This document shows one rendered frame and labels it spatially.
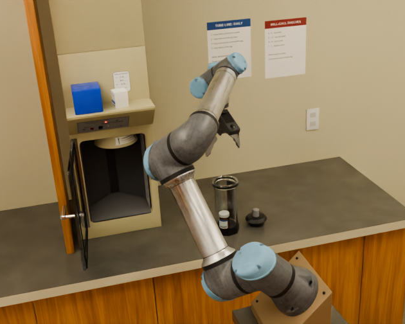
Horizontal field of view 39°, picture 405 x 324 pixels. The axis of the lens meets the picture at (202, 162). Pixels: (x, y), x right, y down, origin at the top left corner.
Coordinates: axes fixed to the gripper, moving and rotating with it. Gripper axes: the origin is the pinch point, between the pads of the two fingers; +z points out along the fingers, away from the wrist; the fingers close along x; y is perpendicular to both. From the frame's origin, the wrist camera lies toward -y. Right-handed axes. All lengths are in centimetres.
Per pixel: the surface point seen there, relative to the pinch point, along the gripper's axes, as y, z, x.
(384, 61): 27, -13, -114
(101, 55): 23, -41, 37
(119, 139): 24.5, -6.0, 33.1
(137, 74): 19.8, -31.8, 24.6
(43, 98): 20, -30, 61
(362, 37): 30, -26, -101
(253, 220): -4.6, 31.4, -10.1
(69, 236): 20, 27, 60
